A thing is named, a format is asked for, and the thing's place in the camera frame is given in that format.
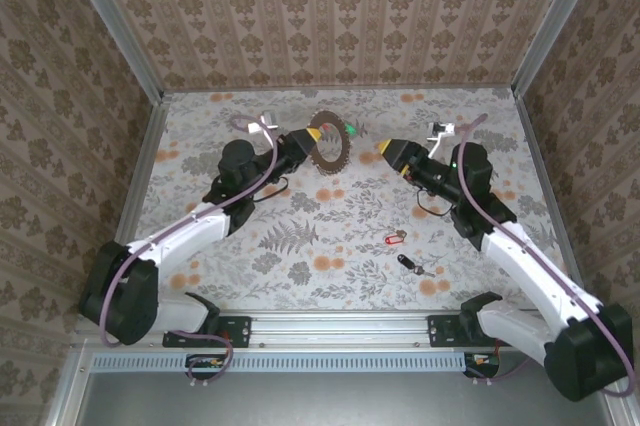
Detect black key fob with key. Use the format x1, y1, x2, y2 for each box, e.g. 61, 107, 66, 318
396, 253, 436, 278

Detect black connector box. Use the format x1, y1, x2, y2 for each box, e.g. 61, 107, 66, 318
463, 351, 501, 378
185, 353, 226, 380

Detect grey metal panel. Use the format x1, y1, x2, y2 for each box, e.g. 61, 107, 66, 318
74, 370, 619, 426

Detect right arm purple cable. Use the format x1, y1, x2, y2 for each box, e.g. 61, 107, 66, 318
452, 113, 637, 400

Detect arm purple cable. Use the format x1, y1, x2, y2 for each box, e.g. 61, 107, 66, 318
99, 114, 281, 348
452, 113, 637, 400

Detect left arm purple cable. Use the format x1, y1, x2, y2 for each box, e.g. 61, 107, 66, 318
99, 114, 281, 348

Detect thin black cable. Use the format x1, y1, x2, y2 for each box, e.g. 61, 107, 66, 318
248, 176, 290, 203
413, 188, 456, 217

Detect aluminium table edge rail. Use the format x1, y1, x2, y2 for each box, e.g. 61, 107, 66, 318
113, 93, 171, 247
512, 89, 576, 267
160, 84, 519, 95

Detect aluminium corner post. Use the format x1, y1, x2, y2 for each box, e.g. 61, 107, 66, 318
510, 0, 609, 97
55, 0, 166, 101

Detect long aluminium base rail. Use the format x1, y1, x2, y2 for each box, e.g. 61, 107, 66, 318
74, 310, 616, 350

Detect short purple cable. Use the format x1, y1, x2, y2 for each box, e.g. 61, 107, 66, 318
464, 363, 521, 387
167, 328, 235, 390

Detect grey slotted cable duct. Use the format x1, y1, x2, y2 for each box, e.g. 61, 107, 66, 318
92, 351, 469, 373

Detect aluminium frame bar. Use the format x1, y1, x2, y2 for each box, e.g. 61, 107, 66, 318
602, 393, 639, 426
42, 345, 96, 426

